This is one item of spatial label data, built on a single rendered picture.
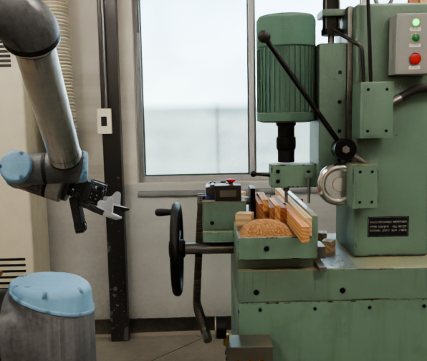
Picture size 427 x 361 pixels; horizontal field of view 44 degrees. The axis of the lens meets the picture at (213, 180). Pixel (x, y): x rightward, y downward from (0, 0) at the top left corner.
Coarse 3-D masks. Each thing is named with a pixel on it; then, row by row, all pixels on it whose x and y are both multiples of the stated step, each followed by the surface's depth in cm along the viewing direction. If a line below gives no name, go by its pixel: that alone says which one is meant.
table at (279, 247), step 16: (208, 240) 159; (224, 240) 159; (240, 240) 138; (256, 240) 138; (272, 240) 138; (288, 240) 138; (240, 256) 138; (256, 256) 139; (272, 256) 139; (288, 256) 139; (304, 256) 139
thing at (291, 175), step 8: (272, 168) 158; (280, 168) 158; (288, 168) 158; (296, 168) 158; (304, 168) 158; (312, 168) 158; (272, 176) 158; (280, 176) 158; (288, 176) 158; (296, 176) 158; (312, 176) 158; (272, 184) 159; (280, 184) 159; (288, 184) 159; (296, 184) 159; (304, 184) 159; (312, 184) 159
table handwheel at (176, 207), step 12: (180, 204) 164; (180, 216) 171; (180, 228) 175; (180, 240) 163; (180, 252) 161; (192, 252) 163; (204, 252) 163; (216, 252) 163; (228, 252) 163; (180, 264) 174; (180, 276) 153; (180, 288) 155
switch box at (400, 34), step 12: (396, 24) 141; (408, 24) 140; (420, 24) 140; (396, 36) 141; (408, 36) 141; (420, 36) 141; (396, 48) 141; (408, 48) 141; (420, 48) 141; (396, 60) 141; (408, 60) 141; (396, 72) 142; (408, 72) 142; (420, 72) 142
